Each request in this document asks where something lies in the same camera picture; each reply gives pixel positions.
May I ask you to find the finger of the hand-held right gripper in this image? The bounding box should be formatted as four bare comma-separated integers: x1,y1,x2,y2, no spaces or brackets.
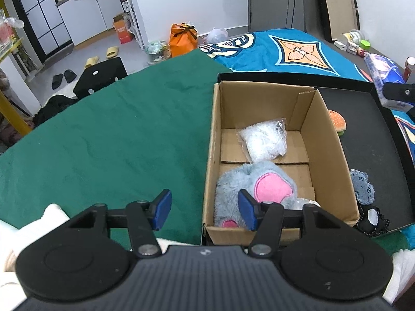
383,82,415,107

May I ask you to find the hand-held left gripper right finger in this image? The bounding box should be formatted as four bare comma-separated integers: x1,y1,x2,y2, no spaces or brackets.
238,189,349,260

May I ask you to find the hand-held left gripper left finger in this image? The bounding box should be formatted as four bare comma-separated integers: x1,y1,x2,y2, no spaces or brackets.
61,189,172,260

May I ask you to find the blue tissue packet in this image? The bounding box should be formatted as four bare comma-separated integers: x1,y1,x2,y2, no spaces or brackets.
363,53,414,111

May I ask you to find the grey plush paw toy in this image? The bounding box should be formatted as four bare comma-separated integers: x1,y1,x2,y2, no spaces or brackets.
214,161,320,229

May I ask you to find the black tray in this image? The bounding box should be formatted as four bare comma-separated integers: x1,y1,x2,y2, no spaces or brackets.
199,73,415,247

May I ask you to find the hamburger plush toy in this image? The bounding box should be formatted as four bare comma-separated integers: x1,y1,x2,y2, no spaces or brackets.
327,109,347,138

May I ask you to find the clear bag of white stuffing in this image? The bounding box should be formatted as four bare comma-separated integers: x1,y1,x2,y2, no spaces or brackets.
237,118,288,162

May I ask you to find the grey denim fabric toy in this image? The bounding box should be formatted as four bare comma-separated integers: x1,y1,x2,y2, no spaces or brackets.
349,169,375,205

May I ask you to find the brown cardboard box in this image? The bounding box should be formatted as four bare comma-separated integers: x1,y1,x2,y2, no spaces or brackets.
202,81,360,247

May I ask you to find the black lace fabric flower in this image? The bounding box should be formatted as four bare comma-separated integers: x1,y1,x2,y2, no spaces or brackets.
355,204,391,237

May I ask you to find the grey cushioned bench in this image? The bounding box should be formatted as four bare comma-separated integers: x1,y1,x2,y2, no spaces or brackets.
296,0,415,81

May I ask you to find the white plastic jar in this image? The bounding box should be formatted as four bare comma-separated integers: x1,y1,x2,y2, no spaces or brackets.
344,30,365,44

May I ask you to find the green blanket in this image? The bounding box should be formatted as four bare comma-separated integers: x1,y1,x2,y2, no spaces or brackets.
0,49,411,256

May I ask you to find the white fluffy towel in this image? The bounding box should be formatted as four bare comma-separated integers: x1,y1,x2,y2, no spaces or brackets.
0,203,415,305

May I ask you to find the black tray lid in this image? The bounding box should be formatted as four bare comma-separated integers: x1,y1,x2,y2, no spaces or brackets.
313,0,362,41

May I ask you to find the blue patterned blanket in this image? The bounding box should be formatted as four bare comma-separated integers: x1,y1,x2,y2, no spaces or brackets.
198,27,415,166

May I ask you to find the black dice stool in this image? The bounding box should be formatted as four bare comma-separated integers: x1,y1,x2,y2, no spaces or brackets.
73,56,128,99

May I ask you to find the black cloth heap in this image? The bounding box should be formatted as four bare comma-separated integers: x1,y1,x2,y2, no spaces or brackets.
32,94,78,128

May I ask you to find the clear bag with green contents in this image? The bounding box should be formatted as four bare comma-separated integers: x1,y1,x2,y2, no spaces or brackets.
144,40,171,63

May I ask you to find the grey door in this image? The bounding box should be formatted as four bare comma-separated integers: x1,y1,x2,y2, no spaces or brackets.
248,0,307,33

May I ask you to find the orange bag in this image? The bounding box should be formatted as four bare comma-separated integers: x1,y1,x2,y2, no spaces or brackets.
169,23,198,58

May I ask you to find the white plastic bag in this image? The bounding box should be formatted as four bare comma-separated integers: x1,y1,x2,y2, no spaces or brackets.
206,27,228,44

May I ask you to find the white table with yellow leg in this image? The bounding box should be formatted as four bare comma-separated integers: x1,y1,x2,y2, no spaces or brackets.
0,36,33,137

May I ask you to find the orange cardboard box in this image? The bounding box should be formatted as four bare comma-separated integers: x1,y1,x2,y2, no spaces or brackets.
112,12,134,44

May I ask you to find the white storage rack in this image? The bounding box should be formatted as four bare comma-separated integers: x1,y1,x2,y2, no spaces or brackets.
120,0,145,51

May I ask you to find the white kitchen cabinet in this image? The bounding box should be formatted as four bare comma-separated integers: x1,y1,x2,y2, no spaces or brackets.
55,0,127,46

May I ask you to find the black framed glass door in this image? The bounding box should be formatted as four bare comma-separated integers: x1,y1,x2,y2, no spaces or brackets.
11,0,73,59

